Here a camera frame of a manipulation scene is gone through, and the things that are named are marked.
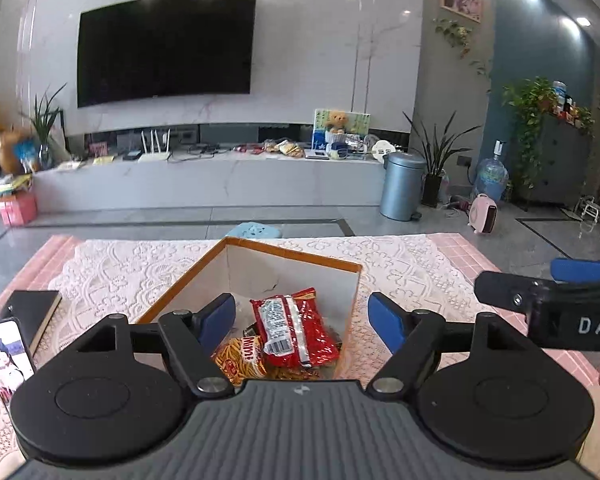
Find pile of yellow snack bags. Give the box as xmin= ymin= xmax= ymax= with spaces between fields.
xmin=262 ymin=138 xmax=306 ymax=159

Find orange striped snack packet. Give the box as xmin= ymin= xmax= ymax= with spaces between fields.
xmin=211 ymin=336 xmax=270 ymax=387

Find stack of colourful papers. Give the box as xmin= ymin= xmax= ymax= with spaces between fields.
xmin=0 ymin=175 xmax=34 ymax=196

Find white lace tablecloth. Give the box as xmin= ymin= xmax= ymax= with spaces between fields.
xmin=0 ymin=236 xmax=509 ymax=461

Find hanging vine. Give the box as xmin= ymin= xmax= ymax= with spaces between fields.
xmin=432 ymin=17 xmax=494 ymax=91

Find trailing pothos plant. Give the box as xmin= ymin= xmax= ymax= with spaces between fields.
xmin=502 ymin=77 xmax=561 ymax=191

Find grey chest of drawers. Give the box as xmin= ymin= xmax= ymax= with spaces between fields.
xmin=522 ymin=112 xmax=594 ymax=206

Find black wall television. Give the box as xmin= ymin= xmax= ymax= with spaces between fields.
xmin=76 ymin=0 xmax=258 ymax=109

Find smartphone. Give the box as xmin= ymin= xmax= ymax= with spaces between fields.
xmin=0 ymin=317 xmax=36 ymax=404

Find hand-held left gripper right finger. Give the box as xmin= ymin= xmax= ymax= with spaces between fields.
xmin=366 ymin=292 xmax=531 ymax=396

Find grey-blue trash can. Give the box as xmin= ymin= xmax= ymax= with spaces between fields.
xmin=379 ymin=151 xmax=426 ymax=222

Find blue packet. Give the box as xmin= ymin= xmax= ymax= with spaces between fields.
xmin=15 ymin=140 xmax=39 ymax=171

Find green and white picture board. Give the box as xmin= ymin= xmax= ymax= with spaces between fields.
xmin=313 ymin=107 xmax=371 ymax=149

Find white router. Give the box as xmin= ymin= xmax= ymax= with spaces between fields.
xmin=139 ymin=129 xmax=172 ymax=164

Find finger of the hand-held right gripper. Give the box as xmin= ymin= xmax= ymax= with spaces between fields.
xmin=474 ymin=270 xmax=539 ymax=311
xmin=551 ymin=258 xmax=600 ymax=285

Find pink fan heater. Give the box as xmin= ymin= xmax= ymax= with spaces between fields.
xmin=469 ymin=193 xmax=499 ymax=235

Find brown vase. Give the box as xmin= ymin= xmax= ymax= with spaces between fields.
xmin=0 ymin=130 xmax=31 ymax=176

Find green plant in glass vase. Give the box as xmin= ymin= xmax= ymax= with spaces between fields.
xmin=22 ymin=82 xmax=69 ymax=171

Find pink box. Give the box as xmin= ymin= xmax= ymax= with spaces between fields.
xmin=0 ymin=192 xmax=39 ymax=227

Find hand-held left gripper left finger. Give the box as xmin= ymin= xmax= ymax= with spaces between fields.
xmin=70 ymin=292 xmax=237 ymax=399

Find light blue stool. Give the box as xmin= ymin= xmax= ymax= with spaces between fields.
xmin=227 ymin=221 xmax=284 ymax=241

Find red snack bag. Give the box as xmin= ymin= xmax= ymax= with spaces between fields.
xmin=250 ymin=287 xmax=341 ymax=370

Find black notebook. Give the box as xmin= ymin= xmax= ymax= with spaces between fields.
xmin=0 ymin=290 xmax=63 ymax=356

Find long-leaf plant in black pot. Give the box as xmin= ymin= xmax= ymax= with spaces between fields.
xmin=402 ymin=110 xmax=481 ymax=209

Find small white stool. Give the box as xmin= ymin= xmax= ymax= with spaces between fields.
xmin=577 ymin=195 xmax=600 ymax=224

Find bottles and jars on dresser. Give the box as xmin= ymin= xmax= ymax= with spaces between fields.
xmin=550 ymin=80 xmax=594 ymax=126

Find blue water bottle with pump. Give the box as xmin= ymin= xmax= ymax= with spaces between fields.
xmin=474 ymin=140 xmax=510 ymax=204

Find white marble television console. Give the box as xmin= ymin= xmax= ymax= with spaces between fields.
xmin=32 ymin=147 xmax=389 ymax=211

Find brown teddy bear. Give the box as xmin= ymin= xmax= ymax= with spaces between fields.
xmin=326 ymin=110 xmax=350 ymax=135

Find orange cardboard box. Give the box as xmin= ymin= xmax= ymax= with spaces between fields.
xmin=135 ymin=236 xmax=364 ymax=382

